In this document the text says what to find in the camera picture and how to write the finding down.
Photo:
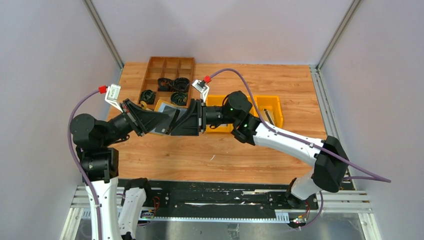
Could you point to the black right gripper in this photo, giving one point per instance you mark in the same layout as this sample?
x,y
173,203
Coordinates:
x,y
195,119

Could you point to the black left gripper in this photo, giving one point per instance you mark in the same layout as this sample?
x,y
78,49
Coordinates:
x,y
141,120

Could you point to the yellow leather card holder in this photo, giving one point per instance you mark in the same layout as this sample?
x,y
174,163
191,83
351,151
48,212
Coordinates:
x,y
158,106

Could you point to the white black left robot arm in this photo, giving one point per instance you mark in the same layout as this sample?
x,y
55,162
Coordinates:
x,y
99,165

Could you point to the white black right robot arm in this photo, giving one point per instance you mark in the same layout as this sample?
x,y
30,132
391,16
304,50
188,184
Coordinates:
x,y
321,154

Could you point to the beige cards in bin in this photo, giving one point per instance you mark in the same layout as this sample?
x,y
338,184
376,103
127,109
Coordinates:
x,y
269,115

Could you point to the yellow left plastic bin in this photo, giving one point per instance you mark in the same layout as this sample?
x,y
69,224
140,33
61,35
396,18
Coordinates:
x,y
214,117

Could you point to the yellow plastic bin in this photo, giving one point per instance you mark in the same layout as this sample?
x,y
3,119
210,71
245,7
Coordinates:
x,y
214,117
270,109

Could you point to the wooden compartment tray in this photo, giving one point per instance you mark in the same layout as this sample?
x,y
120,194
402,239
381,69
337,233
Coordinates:
x,y
168,78

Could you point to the yellow right plastic bin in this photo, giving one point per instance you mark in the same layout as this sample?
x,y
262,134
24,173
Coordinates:
x,y
270,109

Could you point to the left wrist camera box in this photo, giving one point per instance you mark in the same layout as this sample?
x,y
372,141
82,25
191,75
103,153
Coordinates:
x,y
111,96

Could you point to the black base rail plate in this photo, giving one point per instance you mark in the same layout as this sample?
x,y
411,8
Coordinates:
x,y
220,200

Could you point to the aluminium frame rail left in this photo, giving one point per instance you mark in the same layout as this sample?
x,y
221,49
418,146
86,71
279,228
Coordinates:
x,y
97,20

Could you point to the aluminium frame rail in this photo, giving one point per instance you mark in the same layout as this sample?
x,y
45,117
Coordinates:
x,y
323,102
97,20

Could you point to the aluminium frame rail right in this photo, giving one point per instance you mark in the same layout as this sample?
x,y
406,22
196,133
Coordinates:
x,y
323,102

